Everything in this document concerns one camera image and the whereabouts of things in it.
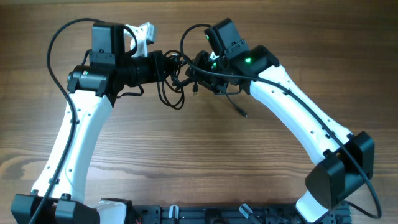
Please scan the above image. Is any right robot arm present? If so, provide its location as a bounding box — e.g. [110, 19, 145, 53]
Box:
[187, 18, 375, 223]

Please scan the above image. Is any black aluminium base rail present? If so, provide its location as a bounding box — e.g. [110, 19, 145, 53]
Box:
[124, 203, 352, 224]

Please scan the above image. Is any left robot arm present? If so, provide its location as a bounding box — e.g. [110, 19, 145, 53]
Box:
[11, 19, 174, 223]

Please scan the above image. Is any left camera black cable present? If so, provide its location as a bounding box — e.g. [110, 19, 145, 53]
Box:
[27, 17, 106, 224]

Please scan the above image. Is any right camera black cable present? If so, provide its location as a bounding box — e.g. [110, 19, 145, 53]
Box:
[179, 23, 382, 220]

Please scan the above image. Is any thin black cable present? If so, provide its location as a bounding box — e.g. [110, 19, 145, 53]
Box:
[167, 52, 249, 118]

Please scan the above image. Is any camera black cable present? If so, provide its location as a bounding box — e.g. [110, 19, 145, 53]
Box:
[179, 23, 382, 220]
[27, 17, 106, 224]

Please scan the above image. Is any thick black USB cable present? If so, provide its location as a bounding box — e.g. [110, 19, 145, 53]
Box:
[156, 49, 200, 110]

